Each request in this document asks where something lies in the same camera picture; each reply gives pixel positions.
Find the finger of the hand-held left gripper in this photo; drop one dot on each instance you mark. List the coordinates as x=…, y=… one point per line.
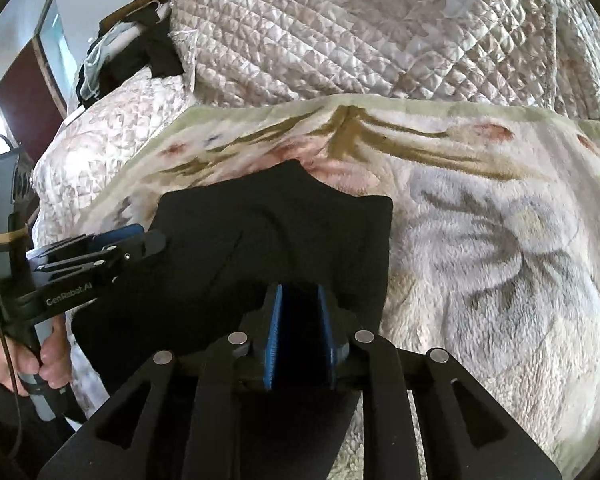
x=130, y=260
x=117, y=238

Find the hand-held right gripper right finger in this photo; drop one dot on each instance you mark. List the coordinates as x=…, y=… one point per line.
x=326, y=335

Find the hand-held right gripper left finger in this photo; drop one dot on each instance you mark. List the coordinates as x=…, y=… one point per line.
x=273, y=340

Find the black pants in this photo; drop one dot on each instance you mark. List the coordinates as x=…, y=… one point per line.
x=280, y=230

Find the person's left hand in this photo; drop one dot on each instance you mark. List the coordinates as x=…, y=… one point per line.
x=55, y=360

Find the quilted floral bed cover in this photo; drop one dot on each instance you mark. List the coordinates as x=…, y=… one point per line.
x=105, y=130

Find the dark red door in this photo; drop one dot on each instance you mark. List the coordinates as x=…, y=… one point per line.
x=25, y=105

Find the person's dark clothing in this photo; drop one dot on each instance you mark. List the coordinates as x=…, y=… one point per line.
x=10, y=435

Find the light grey cloth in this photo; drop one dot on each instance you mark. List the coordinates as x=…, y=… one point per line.
x=100, y=57

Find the floral fleece blanket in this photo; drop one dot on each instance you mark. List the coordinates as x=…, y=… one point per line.
x=480, y=235

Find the black garment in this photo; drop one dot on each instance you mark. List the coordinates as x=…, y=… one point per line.
x=162, y=55

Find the glass door panel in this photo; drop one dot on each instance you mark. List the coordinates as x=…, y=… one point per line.
x=55, y=30

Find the wooden headboard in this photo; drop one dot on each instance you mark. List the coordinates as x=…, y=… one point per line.
x=130, y=7

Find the quilted satin comforter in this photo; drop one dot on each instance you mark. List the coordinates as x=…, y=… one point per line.
x=330, y=25

